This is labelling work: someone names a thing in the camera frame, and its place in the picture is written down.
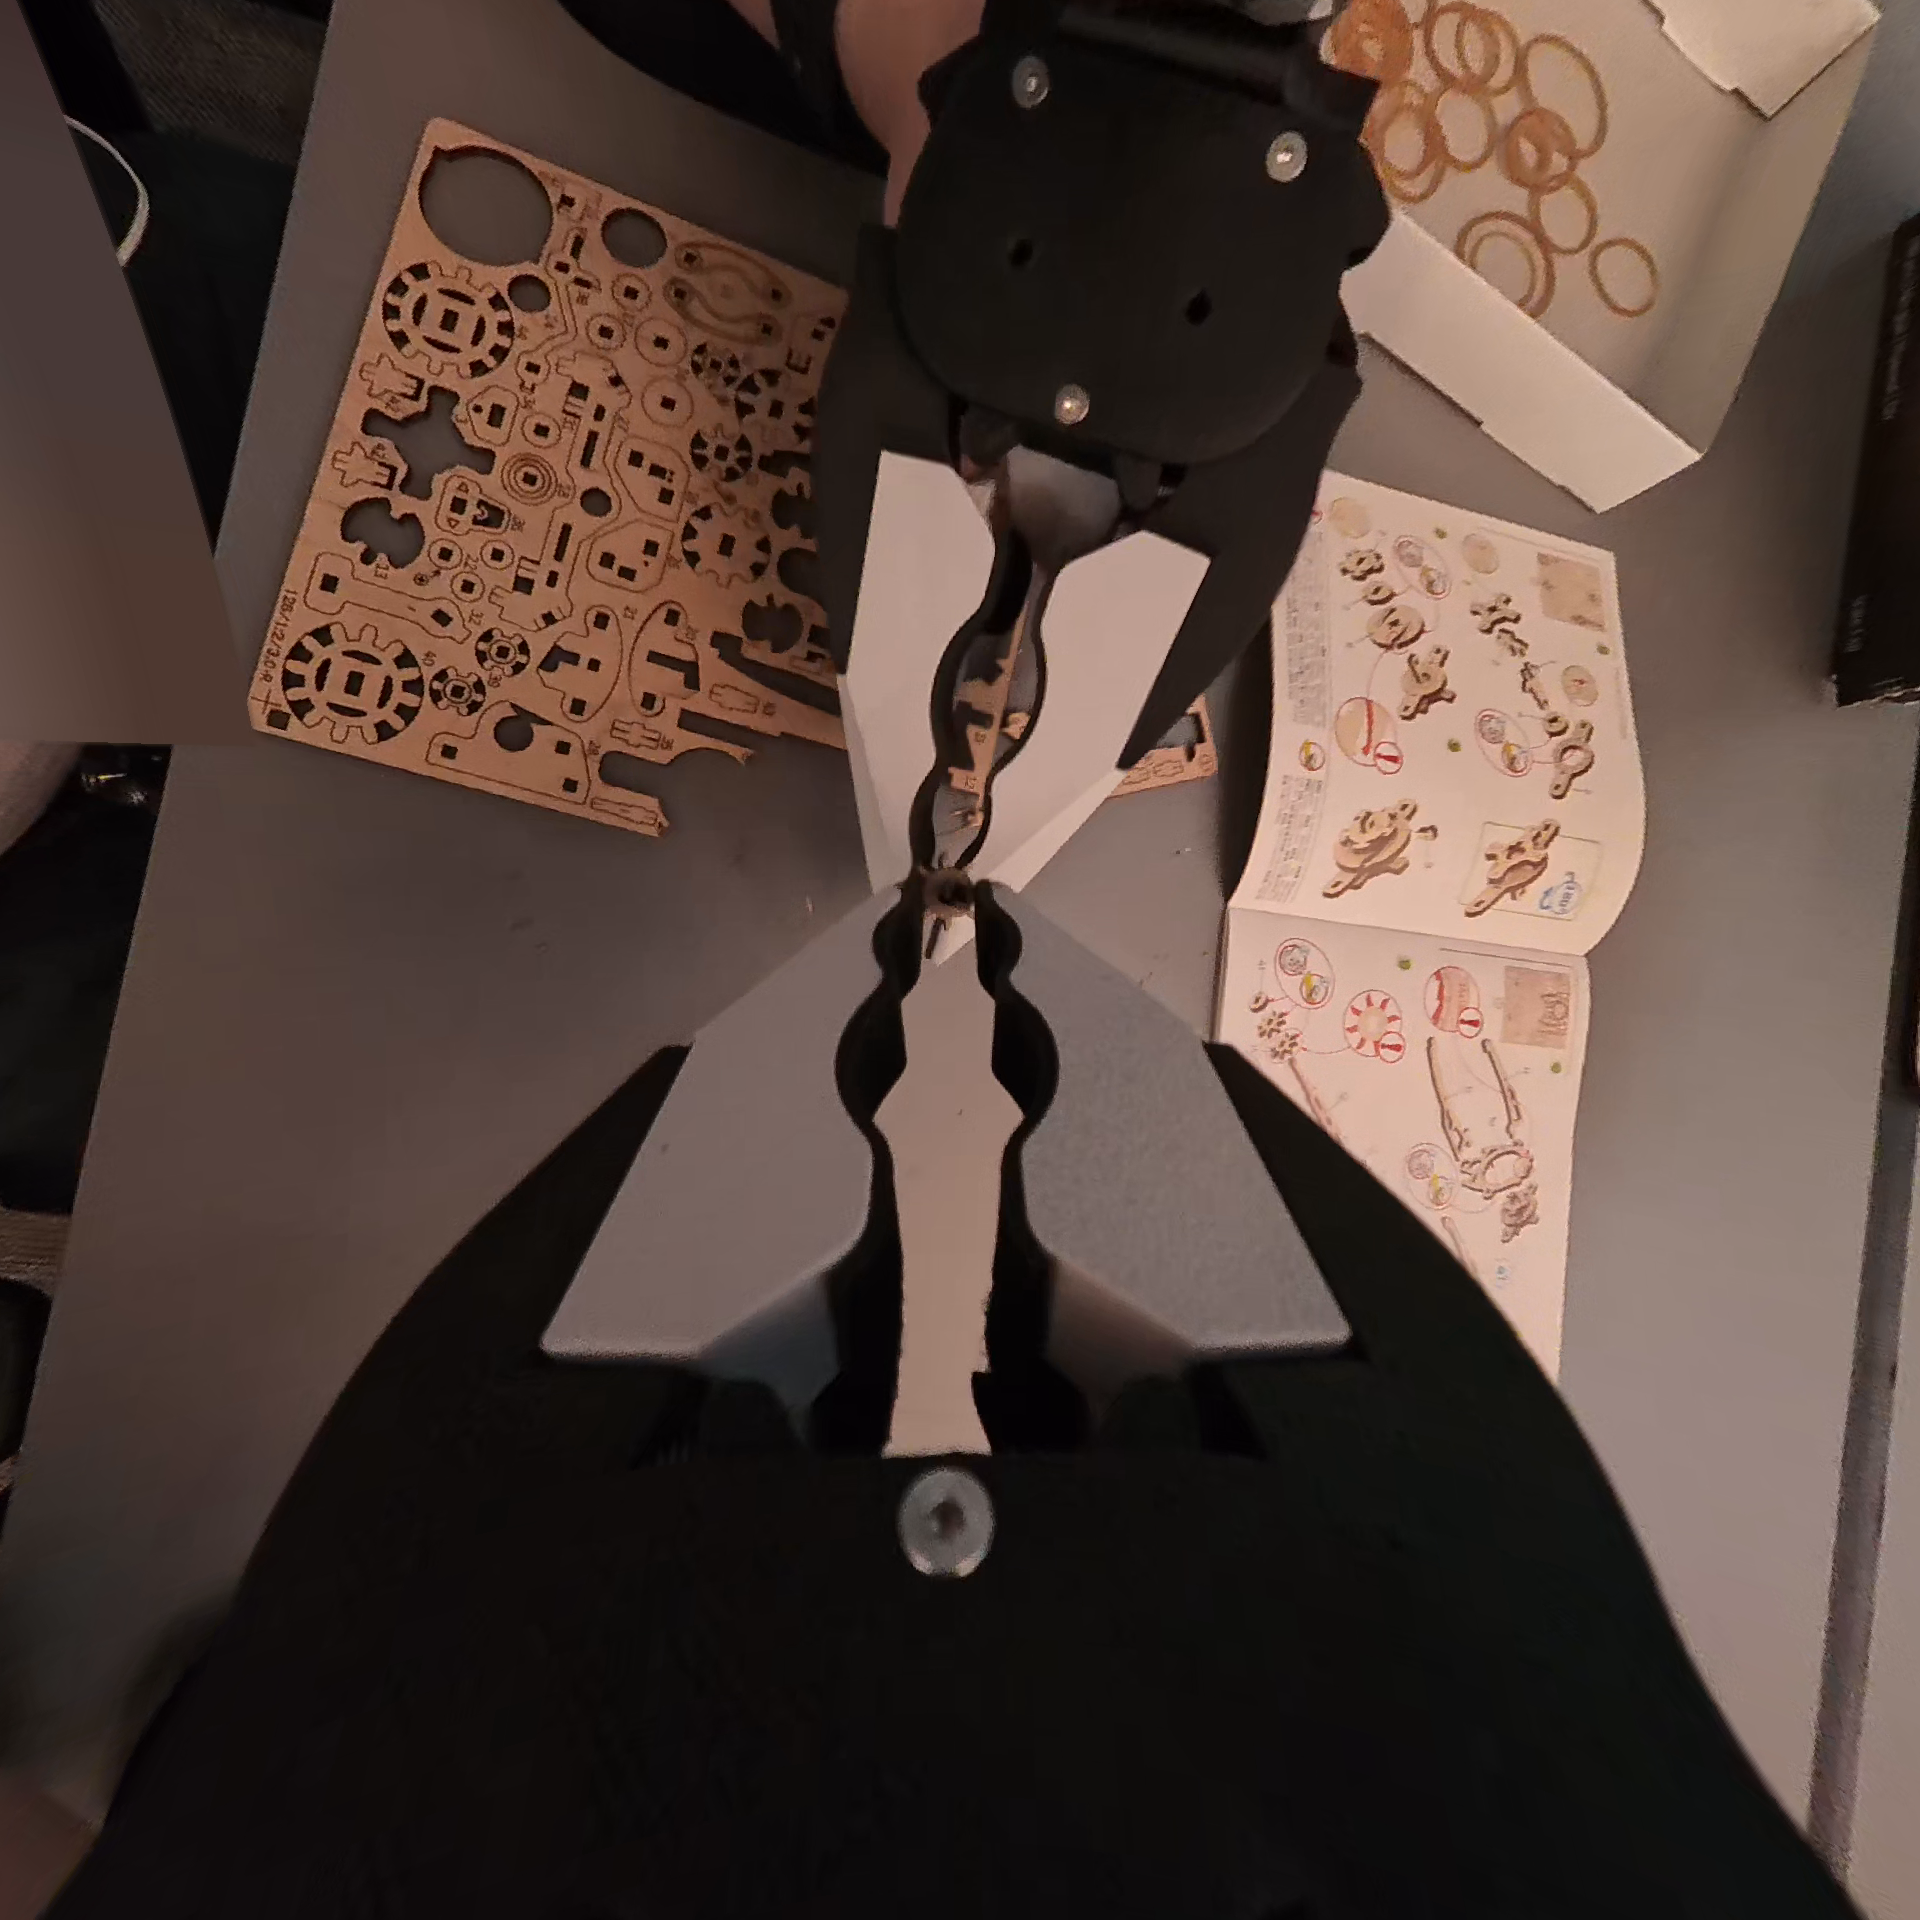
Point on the thin wooden axle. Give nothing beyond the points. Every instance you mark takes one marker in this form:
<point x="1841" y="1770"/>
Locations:
<point x="932" y="941"/>

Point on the black cardboard box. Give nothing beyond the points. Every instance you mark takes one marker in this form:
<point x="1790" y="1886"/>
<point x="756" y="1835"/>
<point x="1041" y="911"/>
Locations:
<point x="1881" y="525"/>

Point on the small wooden parts strip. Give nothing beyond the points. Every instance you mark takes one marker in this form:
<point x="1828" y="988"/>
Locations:
<point x="1161" y="765"/>

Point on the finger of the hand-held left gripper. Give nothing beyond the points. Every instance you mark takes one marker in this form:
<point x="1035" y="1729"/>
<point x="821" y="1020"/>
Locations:
<point x="901" y="599"/>
<point x="1124" y="629"/>

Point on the laser-cut wooden parts sheet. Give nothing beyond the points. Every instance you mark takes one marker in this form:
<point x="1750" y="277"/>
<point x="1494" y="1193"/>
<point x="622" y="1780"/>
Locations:
<point x="532" y="482"/>

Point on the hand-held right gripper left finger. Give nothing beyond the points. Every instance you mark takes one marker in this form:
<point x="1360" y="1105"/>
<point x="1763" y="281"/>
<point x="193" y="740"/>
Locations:
<point x="720" y="1201"/>

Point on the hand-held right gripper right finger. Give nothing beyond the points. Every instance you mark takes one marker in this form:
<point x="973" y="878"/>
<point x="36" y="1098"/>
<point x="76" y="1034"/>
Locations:
<point x="1170" y="1201"/>

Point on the open instruction booklet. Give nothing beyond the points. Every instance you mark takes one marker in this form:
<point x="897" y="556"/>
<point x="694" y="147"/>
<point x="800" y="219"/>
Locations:
<point x="1499" y="675"/>

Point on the pile of tan rubber bands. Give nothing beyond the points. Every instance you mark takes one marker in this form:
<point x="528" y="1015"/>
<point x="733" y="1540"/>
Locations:
<point x="1532" y="150"/>

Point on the white cardboard box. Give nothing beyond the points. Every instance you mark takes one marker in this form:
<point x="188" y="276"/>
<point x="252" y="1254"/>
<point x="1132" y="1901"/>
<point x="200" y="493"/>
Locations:
<point x="1574" y="389"/>

